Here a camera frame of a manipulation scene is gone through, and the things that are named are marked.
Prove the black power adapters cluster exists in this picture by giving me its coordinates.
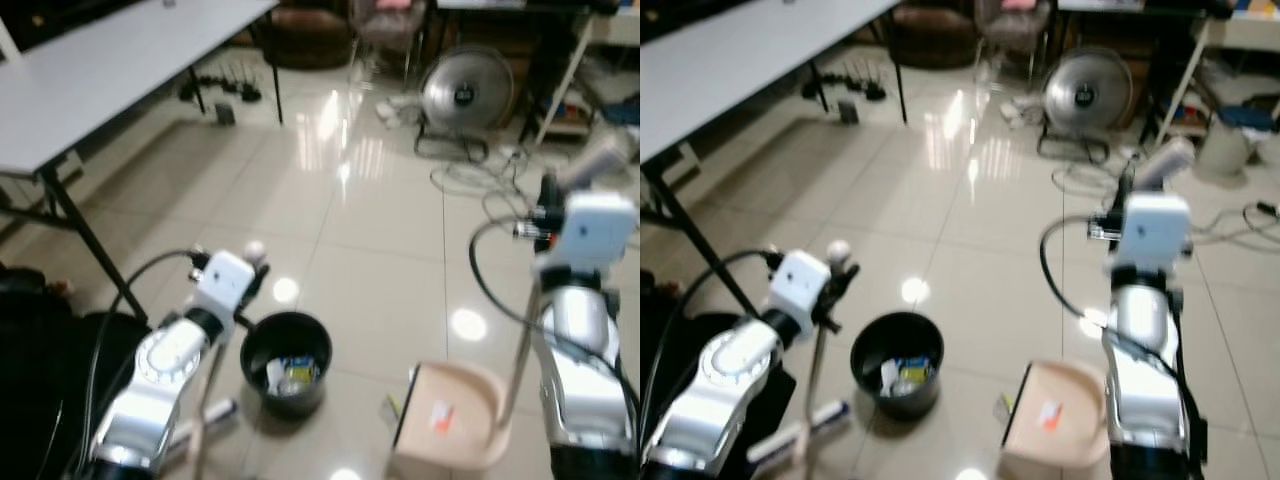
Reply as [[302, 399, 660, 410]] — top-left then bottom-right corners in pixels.
[[800, 62, 888, 103], [178, 62, 264, 106]]

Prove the white power strip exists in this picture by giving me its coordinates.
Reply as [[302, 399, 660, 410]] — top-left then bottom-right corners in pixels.
[[1000, 96, 1043, 131], [375, 95, 423, 128]]

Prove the metal chair with pink cushion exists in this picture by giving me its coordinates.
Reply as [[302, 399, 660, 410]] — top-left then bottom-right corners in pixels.
[[350, 0, 431, 86], [975, 0, 1061, 86]]

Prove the white tube with blue end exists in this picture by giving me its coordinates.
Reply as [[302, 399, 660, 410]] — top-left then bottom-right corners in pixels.
[[745, 400, 852, 464], [163, 398, 241, 448]]

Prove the white bucket with blue liner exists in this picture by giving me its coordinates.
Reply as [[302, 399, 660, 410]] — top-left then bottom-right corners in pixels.
[[600, 98, 641, 136], [1198, 105, 1277, 181]]

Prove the silver round floor fan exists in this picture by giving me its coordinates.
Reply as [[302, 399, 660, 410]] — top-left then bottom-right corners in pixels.
[[415, 45, 516, 163], [1038, 48, 1136, 166]]

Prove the black floor cable with plug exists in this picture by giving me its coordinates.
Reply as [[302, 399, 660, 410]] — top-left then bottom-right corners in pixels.
[[1195, 200, 1280, 241]]

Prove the grey folding table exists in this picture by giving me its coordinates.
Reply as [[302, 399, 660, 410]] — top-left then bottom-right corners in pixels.
[[640, 0, 909, 319], [0, 0, 286, 326]]

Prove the black round waste bin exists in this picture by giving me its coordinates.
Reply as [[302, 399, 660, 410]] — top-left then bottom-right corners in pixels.
[[240, 312, 333, 419], [850, 312, 944, 419]]

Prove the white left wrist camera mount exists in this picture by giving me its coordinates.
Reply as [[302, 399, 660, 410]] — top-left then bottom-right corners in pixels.
[[770, 250, 832, 321], [190, 250, 257, 321]]

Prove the black fabric bag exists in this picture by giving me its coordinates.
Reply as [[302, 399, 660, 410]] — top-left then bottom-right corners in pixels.
[[0, 265, 151, 480], [640, 270, 798, 480]]

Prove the blue yellow snack packet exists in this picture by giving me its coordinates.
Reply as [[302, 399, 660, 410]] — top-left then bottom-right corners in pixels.
[[284, 356, 321, 393], [898, 356, 935, 393]]

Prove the brown leather armchair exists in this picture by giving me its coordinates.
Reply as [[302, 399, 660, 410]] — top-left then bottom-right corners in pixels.
[[260, 0, 357, 71], [885, 0, 981, 69]]

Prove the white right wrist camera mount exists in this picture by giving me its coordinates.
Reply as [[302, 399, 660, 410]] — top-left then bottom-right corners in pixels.
[[543, 192, 639, 273], [1113, 192, 1194, 271]]

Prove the white desk with slanted leg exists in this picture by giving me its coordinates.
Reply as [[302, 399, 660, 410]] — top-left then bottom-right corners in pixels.
[[1152, 8, 1280, 151], [530, 8, 641, 151]]

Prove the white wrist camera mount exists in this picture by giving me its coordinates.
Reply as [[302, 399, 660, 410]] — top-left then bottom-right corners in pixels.
[[190, 250, 257, 321], [543, 192, 639, 273], [1113, 192, 1194, 271], [770, 250, 832, 321]]

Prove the white floor cable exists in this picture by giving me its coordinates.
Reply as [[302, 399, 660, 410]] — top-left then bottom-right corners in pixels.
[[430, 145, 536, 221], [1050, 150, 1131, 199]]

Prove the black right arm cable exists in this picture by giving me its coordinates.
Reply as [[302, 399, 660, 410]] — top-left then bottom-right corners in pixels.
[[1038, 213, 1206, 471], [468, 218, 641, 411]]

